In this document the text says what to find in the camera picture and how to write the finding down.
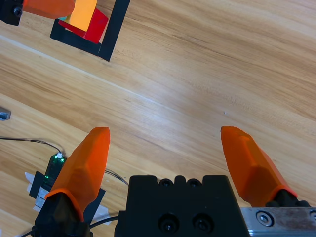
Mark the green wooden cube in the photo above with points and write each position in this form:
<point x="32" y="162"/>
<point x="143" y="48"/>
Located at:
<point x="65" y="18"/>

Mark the red wooden cube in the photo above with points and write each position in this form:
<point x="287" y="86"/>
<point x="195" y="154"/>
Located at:
<point x="97" y="28"/>

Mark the black tape square outline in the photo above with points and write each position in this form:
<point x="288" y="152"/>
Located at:
<point x="112" y="37"/>

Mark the white masking tape piece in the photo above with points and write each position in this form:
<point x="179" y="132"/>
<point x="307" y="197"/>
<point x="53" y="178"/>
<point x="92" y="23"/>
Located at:
<point x="29" y="181"/>
<point x="101" y="213"/>
<point x="40" y="200"/>

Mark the aluminium profile piece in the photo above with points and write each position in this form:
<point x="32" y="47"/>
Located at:
<point x="4" y="114"/>

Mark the yellow wooden cube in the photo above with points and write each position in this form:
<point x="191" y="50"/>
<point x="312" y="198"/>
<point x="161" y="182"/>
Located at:
<point x="82" y="14"/>

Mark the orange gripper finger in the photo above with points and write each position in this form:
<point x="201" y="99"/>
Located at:
<point x="81" y="172"/>
<point x="47" y="7"/>
<point x="249" y="168"/>

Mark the small green-lit circuit board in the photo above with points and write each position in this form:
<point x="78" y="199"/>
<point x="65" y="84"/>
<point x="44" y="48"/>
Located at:
<point x="54" y="168"/>

